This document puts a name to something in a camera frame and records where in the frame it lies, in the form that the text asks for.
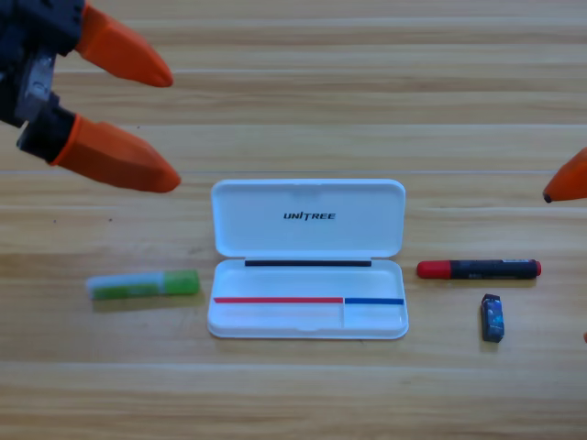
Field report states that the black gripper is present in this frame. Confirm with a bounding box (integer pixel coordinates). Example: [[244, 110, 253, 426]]
[[0, 0, 174, 128]]

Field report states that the orange gripper finger with dark tip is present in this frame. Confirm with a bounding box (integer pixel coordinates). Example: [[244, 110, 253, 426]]
[[542, 147, 587, 204]]

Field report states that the dark blue eraser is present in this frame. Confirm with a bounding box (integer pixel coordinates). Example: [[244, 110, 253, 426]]
[[480, 293, 507, 344]]

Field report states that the red and black marker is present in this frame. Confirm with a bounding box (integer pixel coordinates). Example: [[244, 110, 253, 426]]
[[415, 258, 543, 281]]

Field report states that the white Unitree pencil case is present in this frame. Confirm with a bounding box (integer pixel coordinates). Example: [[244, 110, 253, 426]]
[[206, 178, 410, 341]]

